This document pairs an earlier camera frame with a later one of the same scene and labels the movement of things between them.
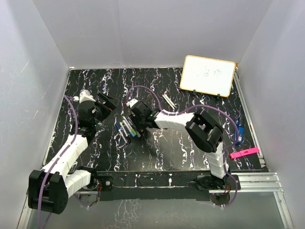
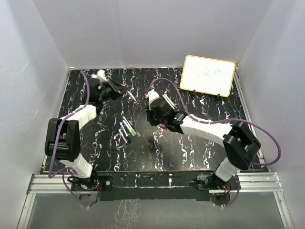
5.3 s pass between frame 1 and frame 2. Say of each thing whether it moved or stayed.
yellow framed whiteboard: stayed
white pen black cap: stayed
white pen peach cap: stayed
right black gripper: moved
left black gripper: moved
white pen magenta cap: stayed
